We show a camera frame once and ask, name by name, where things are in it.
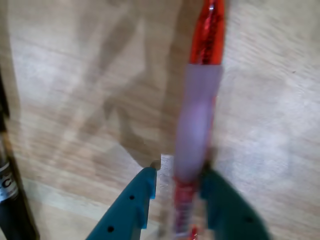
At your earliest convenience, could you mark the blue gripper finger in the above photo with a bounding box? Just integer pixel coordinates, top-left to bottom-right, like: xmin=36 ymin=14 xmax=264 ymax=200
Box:
xmin=86 ymin=166 xmax=158 ymax=240
xmin=199 ymin=167 xmax=273 ymax=240

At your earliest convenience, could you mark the red retractable pen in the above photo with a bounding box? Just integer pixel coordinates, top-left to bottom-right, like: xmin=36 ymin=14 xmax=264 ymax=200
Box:
xmin=172 ymin=0 xmax=228 ymax=240

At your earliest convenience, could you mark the black retractable pen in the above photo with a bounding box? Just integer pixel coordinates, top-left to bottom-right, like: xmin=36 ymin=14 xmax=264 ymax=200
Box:
xmin=0 ymin=67 xmax=41 ymax=240

